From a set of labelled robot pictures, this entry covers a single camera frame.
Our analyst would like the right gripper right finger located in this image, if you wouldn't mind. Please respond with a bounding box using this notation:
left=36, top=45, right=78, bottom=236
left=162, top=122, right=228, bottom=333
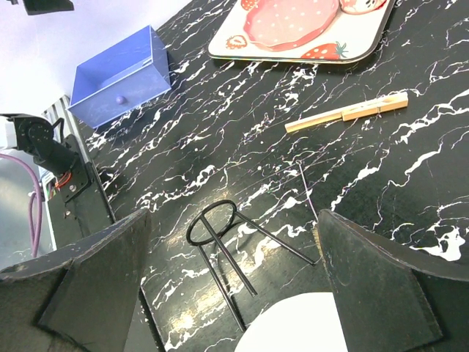
left=317, top=210, right=468, bottom=351

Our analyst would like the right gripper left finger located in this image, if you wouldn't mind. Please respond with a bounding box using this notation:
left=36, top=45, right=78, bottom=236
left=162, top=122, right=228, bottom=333
left=1, top=210, right=151, bottom=351

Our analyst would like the black wire tripod stand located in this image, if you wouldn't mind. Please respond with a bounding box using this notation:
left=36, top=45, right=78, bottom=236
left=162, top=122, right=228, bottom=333
left=185, top=199, right=316, bottom=332

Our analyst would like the wooden clothespin clamp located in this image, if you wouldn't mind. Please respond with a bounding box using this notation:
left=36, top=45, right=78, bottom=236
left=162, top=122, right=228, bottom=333
left=285, top=92, right=408, bottom=133

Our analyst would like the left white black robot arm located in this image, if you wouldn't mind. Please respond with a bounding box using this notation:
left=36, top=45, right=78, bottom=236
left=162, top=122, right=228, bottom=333
left=1, top=114, right=79, bottom=176

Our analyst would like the white paper plate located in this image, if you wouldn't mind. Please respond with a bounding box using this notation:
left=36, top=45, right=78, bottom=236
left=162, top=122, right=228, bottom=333
left=235, top=292, right=347, bottom=352

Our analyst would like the blue plastic bin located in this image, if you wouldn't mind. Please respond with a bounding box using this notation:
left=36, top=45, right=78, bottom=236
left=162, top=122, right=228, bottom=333
left=68, top=26, right=171, bottom=128

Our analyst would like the strawberry pattern tray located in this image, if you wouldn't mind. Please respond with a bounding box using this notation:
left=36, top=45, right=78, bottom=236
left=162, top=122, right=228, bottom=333
left=208, top=1, right=394, bottom=64

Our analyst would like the pink dotted plate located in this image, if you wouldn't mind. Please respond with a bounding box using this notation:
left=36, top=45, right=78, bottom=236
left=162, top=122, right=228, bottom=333
left=243, top=0, right=339, bottom=51

